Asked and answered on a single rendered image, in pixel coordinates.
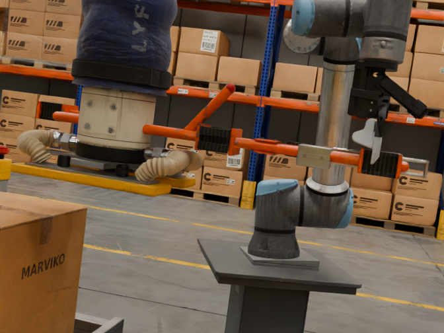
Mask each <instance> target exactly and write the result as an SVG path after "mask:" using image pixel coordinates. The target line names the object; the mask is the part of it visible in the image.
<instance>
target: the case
mask: <svg viewBox="0 0 444 333"><path fill-rule="evenodd" d="M86 220H87V207H83V206H79V205H72V204H68V203H61V202H55V201H51V200H44V199H40V198H33V197H29V196H22V195H18V194H11V193H7V192H0V333H73V330H74V323H75V313H76V306H77V295H78V289H79V278H80V272H81V260H82V254H83V243H84V237H85V226H86Z"/></svg>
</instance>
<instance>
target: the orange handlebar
mask: <svg viewBox="0 0 444 333"><path fill-rule="evenodd" d="M52 116H53V119H54V120H56V121H60V122H69V123H74V124H78V123H79V111H76V110H70V111H69V113H68V112H54V113H53V115H52ZM143 133H144V134H149V135H157V136H162V137H170V138H175V139H184V140H188V141H196V134H197V131H188V130H183V129H178V128H170V127H164V126H156V125H147V124H145V125H144V126H143ZM234 147H237V148H242V149H250V150H254V151H253V152H254V153H258V154H267V155H271V156H275V155H279V154H282V155H291V156H295V157H296V156H297V153H298V146H297V145H288V144H283V143H281V141H277V140H276V139H273V140H270V139H264V138H263V137H260V138H255V139H247V138H242V137H240V138H238V137H236V138H235V141H234ZM330 162H335V163H344V164H349V165H357V166H358V163H359V155H357V154H352V153H343V152H338V151H332V152H331V154H330ZM408 169H409V164H408V163H407V162H405V161H402V166H401V172H406V171H407V170H408Z"/></svg>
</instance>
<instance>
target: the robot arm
mask: <svg viewBox="0 0 444 333"><path fill-rule="evenodd" d="M412 3H413V0H294V2H293V7H292V14H291V20H290V21H289V22H288V23H287V24H286V25H285V28H284V31H283V39H284V42H285V44H286V46H287V47H288V48H289V49H290V50H291V51H293V52H295V53H298V54H306V55H314V56H323V62H324V64H323V71H322V84H321V92H320V104H319V112H318V125H317V132H316V146H321V147H330V148H333V149H334V147H339V148H344V149H347V148H348V142H349V136H350V125H351V119H352V116H356V117H357V118H363V119H367V118H370V119H368V120H367V121H366V123H365V128H364V129H363V130H359V131H356V132H354V133H353V135H352V139H353V141H354V142H356V143H358V144H360V145H363V146H365V147H368V148H370V149H372V155H371V163H370V164H371V165H373V164H374V162H375V161H376V160H377V159H378V158H379V155H380V150H381V142H382V138H383V130H384V125H385V120H387V117H388V112H389V104H390V98H391V97H392V98H393V99H395V101H397V102H398V103H399V104H401V105H402V106H403V107H405V109H407V113H409V115H411V117H414V118H415V119H422V118H424V116H425V115H426V114H427V113H428V112H429V110H428V109H427V106H426V105H425V104H424V103H423V102H422V101H420V100H419V99H417V100H416V99H415V98H414V97H413V96H412V95H410V94H409V93H408V92H406V91H405V90H404V89H403V88H402V87H400V86H399V85H398V84H397V83H395V82H394V81H393V80H392V79H391V78H390V77H388V76H387V75H386V74H385V72H397V70H398V65H400V64H402V63H403V62H404V54H405V49H406V41H407V37H408V29H409V24H410V15H411V11H412ZM359 59H360V60H362V61H364V62H362V61H359ZM376 72H377V74H376V77H374V76H373V74H374V73H376ZM375 118H377V120H376V119H375ZM375 124H376V127H375ZM374 129H375V132H374ZM345 169H346V167H345V166H340V165H332V163H331V167H330V169H328V170H325V169H320V168H313V175H312V176H311V177H309V178H308V179H307V183H306V186H300V185H298V183H299V182H298V180H293V179H275V180H263V181H260V182H259V183H258V186H257V191H256V209H255V221H254V234H253V236H252V238H251V240H250V243H249V245H248V253H249V254H251V255H253V256H257V257H261V258H272V259H291V258H297V257H299V255H300V249H299V245H298V242H297V238H296V236H295V228H296V227H316V228H327V229H343V228H346V227H347V226H348V225H349V223H350V220H351V216H352V211H353V190H352V189H351V188H349V184H348V183H347V181H346V180H345V179H344V175H345Z"/></svg>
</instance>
